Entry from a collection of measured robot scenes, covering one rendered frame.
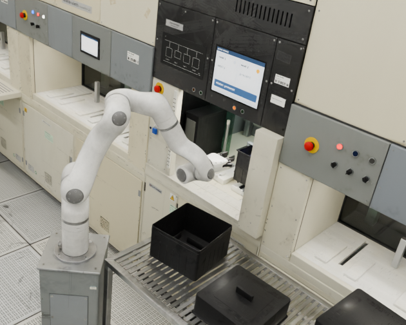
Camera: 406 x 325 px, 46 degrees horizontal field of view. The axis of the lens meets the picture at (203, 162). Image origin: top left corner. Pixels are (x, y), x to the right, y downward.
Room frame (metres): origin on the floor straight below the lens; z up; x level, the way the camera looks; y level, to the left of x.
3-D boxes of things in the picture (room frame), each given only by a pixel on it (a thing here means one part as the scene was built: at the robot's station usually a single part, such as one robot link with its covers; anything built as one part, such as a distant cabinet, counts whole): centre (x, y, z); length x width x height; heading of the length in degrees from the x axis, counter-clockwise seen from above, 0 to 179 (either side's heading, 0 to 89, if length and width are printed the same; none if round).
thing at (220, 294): (1.48, -0.24, 0.83); 0.29 x 0.29 x 0.13; 52
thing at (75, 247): (1.73, 0.53, 0.85); 0.19 x 0.19 x 0.18
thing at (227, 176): (2.48, -0.12, 0.89); 0.22 x 0.21 x 0.04; 140
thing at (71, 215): (1.76, 0.54, 1.07); 0.19 x 0.12 x 0.24; 16
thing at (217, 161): (1.98, -0.05, 1.19); 0.11 x 0.10 x 0.07; 140
